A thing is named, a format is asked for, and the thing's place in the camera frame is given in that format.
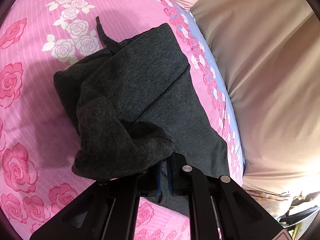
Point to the patterned cloth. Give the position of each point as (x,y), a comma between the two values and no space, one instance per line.
(270,205)

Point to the beige curtain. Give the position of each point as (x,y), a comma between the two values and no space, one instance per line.
(262,80)

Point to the pink rose-print bed sheet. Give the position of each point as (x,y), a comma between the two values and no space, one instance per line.
(32,55)

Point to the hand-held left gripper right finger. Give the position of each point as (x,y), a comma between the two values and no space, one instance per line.
(170,177)

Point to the dark grey pants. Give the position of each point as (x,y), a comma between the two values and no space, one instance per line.
(140,92)

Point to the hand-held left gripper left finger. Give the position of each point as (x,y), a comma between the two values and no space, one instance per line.
(159,180)

